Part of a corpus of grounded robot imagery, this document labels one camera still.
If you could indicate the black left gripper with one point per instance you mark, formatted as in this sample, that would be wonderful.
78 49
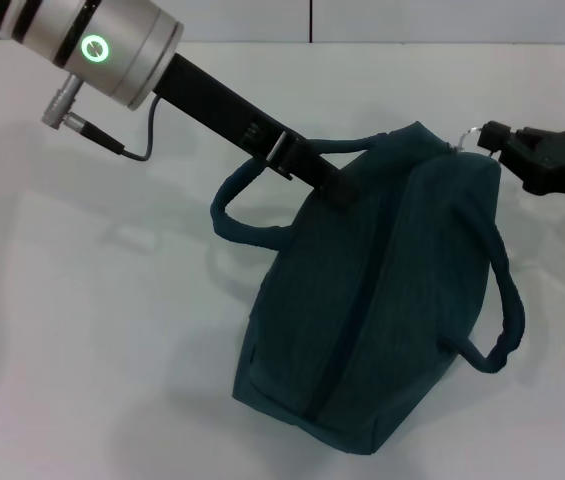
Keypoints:
222 112

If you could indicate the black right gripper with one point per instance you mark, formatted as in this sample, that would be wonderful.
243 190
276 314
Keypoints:
557 165

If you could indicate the dark teal lunch bag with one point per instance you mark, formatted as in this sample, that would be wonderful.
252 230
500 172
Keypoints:
372 300

